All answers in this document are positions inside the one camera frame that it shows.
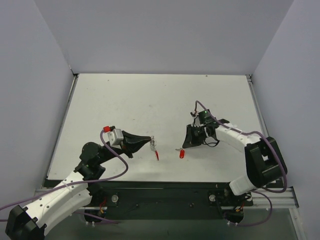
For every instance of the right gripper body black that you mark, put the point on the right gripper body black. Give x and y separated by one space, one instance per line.
194 135

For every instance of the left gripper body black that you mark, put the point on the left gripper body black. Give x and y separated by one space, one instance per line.
126 144

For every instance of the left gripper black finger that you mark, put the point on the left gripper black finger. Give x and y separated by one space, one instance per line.
135 148
132 139

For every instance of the metal key holder red handle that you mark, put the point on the metal key holder red handle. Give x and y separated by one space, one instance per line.
152 145

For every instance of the small key red cap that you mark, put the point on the small key red cap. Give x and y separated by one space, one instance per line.
181 152

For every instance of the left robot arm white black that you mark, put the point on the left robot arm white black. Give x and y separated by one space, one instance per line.
36 219

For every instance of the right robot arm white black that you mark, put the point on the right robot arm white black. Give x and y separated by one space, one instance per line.
263 160

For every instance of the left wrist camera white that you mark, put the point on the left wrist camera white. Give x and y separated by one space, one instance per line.
115 137

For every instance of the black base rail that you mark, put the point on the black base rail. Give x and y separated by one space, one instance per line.
142 200

